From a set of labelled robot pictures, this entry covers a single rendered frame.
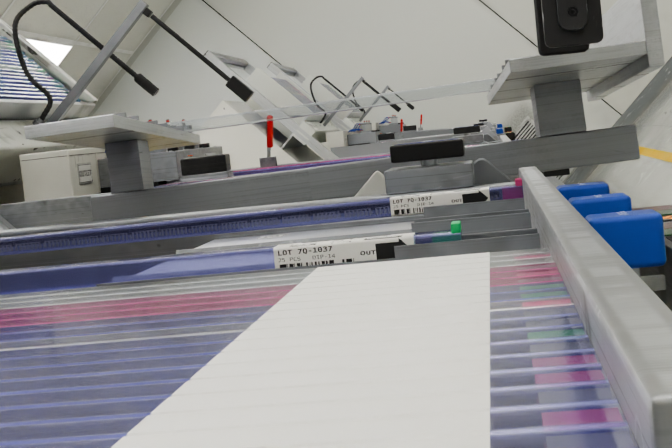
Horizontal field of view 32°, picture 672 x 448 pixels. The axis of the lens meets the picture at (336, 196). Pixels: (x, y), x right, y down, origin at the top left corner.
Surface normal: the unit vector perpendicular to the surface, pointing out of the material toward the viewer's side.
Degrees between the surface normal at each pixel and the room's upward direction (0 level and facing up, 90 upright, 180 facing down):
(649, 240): 90
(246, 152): 90
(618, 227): 90
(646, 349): 45
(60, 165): 90
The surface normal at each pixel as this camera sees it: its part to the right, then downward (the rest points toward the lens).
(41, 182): -0.13, 0.07
